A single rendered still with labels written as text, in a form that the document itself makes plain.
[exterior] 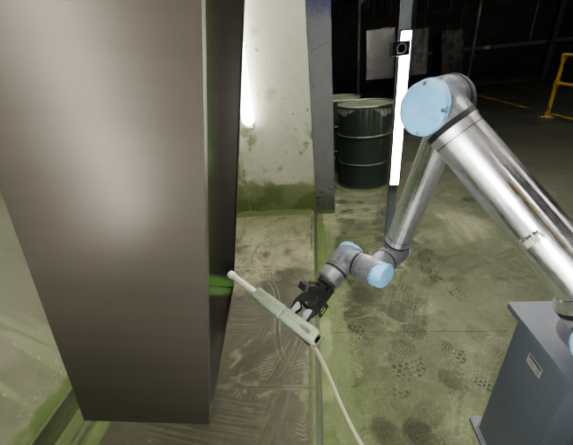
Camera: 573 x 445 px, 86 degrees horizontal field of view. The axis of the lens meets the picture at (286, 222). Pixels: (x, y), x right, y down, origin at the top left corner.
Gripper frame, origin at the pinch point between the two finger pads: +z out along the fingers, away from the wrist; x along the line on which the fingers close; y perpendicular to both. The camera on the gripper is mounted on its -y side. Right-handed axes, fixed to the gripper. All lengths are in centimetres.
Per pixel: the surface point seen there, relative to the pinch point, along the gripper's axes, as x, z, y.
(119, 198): 0, 7, -70
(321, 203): 119, -118, 106
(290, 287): 61, -26, 71
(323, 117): 116, -154, 36
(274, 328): 44, 1, 58
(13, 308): 104, 68, -24
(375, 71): 340, -549, 216
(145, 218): -2, 7, -65
